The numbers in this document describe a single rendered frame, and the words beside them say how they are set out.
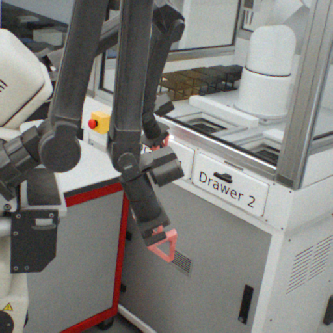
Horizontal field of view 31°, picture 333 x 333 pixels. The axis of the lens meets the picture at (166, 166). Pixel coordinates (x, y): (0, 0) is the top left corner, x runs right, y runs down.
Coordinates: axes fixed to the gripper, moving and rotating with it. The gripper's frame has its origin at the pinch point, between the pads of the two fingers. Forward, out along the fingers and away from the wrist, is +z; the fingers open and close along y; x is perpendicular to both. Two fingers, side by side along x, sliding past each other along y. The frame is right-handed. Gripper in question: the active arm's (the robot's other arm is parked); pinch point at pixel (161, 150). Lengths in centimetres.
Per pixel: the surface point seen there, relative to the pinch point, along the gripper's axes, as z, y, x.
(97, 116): -1.3, 0.6, 35.3
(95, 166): 5.3, -15.5, 23.7
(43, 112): 17, 0, 86
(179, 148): -0.3, 3.4, -5.7
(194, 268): 37.5, -19.3, -18.0
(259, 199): 3.5, 0.8, -41.5
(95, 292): 46, -46, 15
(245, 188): 2.2, 1.7, -35.5
